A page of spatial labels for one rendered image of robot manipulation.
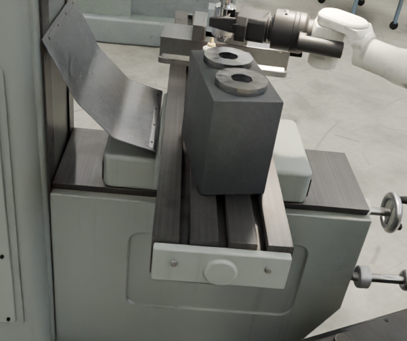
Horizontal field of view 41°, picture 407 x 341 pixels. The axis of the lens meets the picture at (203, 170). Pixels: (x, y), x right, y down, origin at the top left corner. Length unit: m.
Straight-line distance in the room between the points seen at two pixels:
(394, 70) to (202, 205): 0.48
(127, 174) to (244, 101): 0.48
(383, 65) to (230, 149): 0.40
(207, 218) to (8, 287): 0.69
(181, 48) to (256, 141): 0.61
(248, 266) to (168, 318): 0.72
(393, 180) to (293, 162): 1.80
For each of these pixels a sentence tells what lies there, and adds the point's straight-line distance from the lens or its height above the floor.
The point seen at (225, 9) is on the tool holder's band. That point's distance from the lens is 1.22.
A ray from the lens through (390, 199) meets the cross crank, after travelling 1.60.
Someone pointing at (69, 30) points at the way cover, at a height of 1.07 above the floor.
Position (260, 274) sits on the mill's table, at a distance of 0.90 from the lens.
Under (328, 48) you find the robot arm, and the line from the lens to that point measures 1.18.
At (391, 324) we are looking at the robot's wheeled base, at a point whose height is 0.59.
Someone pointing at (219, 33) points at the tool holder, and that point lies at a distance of 1.24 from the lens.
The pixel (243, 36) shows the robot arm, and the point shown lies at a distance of 1.19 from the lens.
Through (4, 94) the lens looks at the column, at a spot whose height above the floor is 1.00.
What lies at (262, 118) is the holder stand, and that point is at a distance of 0.90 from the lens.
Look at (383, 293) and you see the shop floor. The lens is 2.34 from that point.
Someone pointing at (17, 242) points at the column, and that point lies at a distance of 1.37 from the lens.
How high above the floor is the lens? 1.51
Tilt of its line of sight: 33 degrees down
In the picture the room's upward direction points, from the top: 8 degrees clockwise
